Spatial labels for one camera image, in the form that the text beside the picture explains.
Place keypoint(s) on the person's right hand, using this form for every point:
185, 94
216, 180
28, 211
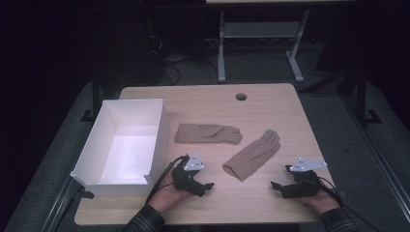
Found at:
322, 203

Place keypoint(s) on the white box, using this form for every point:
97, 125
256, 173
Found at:
129, 154

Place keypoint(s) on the person's left hand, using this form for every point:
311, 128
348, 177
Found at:
164, 198

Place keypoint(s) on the white metal desk frame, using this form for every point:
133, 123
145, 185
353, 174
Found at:
261, 29

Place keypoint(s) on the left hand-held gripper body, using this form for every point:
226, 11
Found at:
183, 180

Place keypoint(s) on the beige knit glove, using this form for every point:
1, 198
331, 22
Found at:
251, 158
199, 133

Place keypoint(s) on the black metal stand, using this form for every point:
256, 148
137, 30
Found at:
95, 96
361, 96

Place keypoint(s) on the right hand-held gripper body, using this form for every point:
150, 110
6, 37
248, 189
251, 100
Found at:
304, 185

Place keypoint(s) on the aluminium floor rail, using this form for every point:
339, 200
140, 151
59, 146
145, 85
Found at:
380, 154
59, 206

